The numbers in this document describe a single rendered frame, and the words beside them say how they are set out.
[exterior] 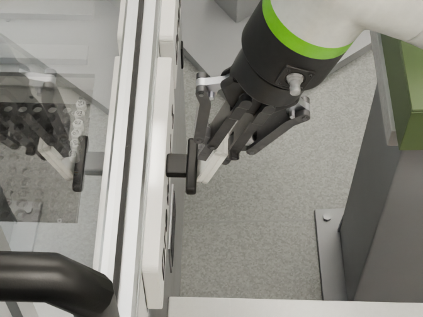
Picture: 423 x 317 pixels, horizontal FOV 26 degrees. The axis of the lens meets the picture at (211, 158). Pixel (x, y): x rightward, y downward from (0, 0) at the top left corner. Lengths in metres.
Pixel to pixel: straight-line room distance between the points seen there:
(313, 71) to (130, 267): 0.26
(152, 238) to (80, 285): 0.69
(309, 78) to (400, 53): 0.43
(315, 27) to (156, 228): 0.32
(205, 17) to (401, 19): 1.59
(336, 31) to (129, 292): 0.32
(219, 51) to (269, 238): 0.51
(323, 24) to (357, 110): 1.46
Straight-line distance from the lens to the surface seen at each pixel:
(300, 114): 0.96
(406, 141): 1.26
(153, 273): 0.98
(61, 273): 0.30
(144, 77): 1.03
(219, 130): 0.98
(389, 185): 1.51
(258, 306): 1.14
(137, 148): 0.98
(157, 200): 1.01
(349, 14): 0.77
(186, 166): 1.06
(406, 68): 1.23
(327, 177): 2.13
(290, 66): 0.83
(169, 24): 1.16
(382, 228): 1.63
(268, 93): 0.88
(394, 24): 0.78
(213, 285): 1.98
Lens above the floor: 1.81
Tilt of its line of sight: 58 degrees down
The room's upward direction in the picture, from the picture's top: straight up
